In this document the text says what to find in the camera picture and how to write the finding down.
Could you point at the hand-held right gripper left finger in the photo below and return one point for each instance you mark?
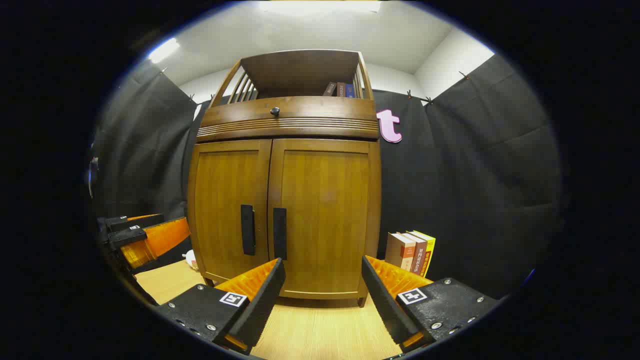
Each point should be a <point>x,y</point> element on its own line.
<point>265,300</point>

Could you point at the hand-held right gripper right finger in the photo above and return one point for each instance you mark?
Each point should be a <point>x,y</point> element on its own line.
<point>382,305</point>

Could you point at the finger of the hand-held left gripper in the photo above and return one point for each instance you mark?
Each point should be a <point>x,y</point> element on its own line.
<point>160,237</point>
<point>132,223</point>

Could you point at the wooden shoe cabinet door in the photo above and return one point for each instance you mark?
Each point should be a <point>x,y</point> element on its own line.
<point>325,200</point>
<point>220,200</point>

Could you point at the wooden double-door shoe cabinet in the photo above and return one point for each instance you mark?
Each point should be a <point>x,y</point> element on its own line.
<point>290,130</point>

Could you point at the wooden cabinet drawer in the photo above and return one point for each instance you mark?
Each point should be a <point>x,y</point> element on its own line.
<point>320,107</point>

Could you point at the small white object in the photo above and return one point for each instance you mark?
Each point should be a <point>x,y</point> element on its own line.
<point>190,260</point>

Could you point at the brown book white spine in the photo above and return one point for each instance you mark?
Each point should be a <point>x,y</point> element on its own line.
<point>419,255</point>

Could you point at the black backdrop cloth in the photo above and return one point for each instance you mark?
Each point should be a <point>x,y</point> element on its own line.
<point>475,175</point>

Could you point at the ceiling light panel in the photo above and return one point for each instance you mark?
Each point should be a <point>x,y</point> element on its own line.
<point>320,5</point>
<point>163,50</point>

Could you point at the dark red book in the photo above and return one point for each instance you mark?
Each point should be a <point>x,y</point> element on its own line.
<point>341,90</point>

